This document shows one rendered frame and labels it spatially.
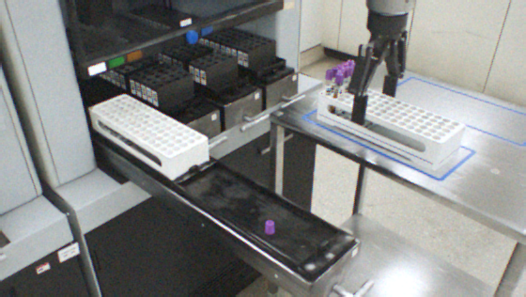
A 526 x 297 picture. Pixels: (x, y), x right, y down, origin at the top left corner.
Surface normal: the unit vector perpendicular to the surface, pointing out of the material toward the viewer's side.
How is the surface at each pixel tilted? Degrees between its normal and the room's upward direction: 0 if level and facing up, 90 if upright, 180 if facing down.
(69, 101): 90
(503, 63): 90
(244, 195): 0
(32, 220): 0
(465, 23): 90
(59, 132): 90
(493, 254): 0
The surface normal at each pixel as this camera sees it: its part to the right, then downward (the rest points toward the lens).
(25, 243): 0.70, 0.40
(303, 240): -0.03, -0.81
